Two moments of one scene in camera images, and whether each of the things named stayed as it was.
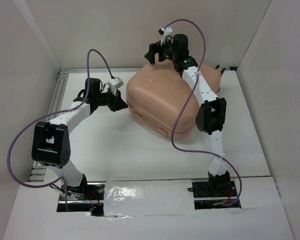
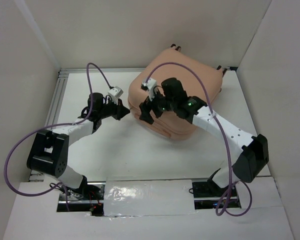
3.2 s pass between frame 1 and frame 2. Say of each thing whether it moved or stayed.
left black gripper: moved
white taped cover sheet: stayed
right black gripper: moved
